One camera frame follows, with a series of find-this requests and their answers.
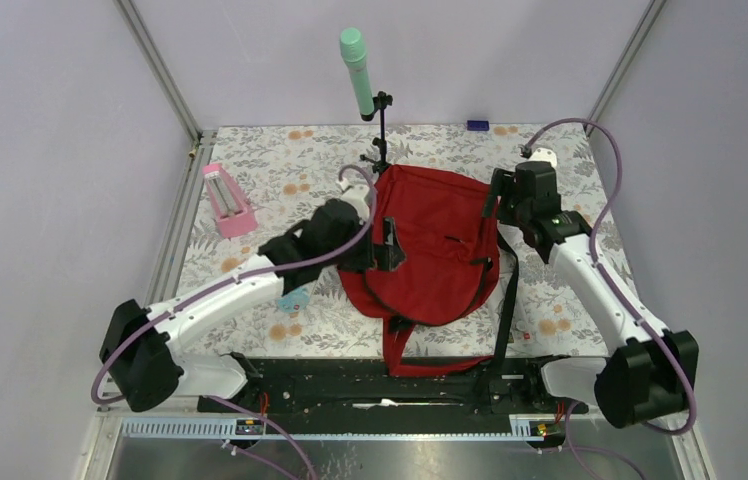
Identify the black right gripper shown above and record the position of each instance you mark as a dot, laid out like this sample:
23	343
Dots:
503	185

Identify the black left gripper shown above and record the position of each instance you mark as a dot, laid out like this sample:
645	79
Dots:
385	256

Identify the red student backpack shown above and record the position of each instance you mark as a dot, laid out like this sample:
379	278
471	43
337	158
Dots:
452	263

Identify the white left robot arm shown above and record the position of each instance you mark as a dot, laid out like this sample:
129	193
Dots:
145	351

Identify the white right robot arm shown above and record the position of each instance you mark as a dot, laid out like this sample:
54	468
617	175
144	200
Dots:
649	370

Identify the small blue block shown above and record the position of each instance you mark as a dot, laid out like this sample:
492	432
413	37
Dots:
477	125

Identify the black mini tripod stand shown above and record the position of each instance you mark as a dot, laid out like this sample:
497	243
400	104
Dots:
381	102

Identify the clear plastic pouch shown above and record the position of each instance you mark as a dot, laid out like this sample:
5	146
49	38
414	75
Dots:
521	332

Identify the pink metronome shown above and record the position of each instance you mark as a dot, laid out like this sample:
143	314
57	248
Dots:
234	215

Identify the mint green microphone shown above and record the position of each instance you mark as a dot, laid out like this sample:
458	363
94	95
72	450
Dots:
354	53

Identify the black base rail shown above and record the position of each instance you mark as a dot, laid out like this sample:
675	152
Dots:
357	397

